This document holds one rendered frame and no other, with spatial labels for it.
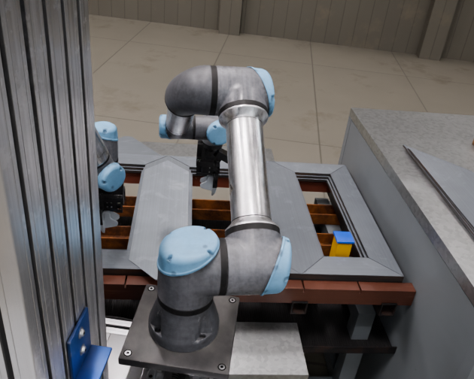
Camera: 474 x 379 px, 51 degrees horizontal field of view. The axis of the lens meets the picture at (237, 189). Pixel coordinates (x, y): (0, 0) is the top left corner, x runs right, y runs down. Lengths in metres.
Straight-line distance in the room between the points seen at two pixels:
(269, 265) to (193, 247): 0.15
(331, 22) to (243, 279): 6.94
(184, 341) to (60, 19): 0.68
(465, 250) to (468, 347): 0.27
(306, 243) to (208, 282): 0.80
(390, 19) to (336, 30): 0.76
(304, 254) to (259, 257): 0.70
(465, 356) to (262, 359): 0.55
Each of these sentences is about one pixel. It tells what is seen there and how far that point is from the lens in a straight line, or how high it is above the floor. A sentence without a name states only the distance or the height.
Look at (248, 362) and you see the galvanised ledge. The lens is 1.54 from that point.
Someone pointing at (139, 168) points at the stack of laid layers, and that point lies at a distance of 2.09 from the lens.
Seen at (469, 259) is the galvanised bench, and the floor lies 1.05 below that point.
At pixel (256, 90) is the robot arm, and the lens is 1.16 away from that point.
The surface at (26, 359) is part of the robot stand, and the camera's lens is 0.69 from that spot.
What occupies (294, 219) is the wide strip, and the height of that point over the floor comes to 0.85.
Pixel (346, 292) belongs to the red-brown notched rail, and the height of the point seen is 0.82.
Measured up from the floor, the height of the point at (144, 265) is 0.85.
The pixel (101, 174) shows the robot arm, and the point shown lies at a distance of 1.27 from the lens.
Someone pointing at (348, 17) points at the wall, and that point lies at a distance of 7.77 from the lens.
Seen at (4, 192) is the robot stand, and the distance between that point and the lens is 0.53.
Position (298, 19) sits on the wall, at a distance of 7.74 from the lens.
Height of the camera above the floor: 1.86
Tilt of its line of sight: 31 degrees down
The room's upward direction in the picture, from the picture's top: 6 degrees clockwise
